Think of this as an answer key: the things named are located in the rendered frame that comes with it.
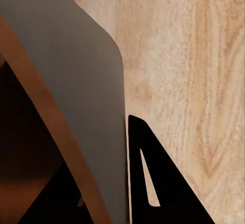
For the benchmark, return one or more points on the trash can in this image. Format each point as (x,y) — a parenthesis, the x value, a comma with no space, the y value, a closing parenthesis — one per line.
(62,98)

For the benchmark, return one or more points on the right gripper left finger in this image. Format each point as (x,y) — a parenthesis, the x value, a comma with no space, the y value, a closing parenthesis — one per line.
(58,202)

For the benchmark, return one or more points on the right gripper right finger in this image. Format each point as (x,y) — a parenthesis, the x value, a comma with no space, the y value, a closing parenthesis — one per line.
(178,202)

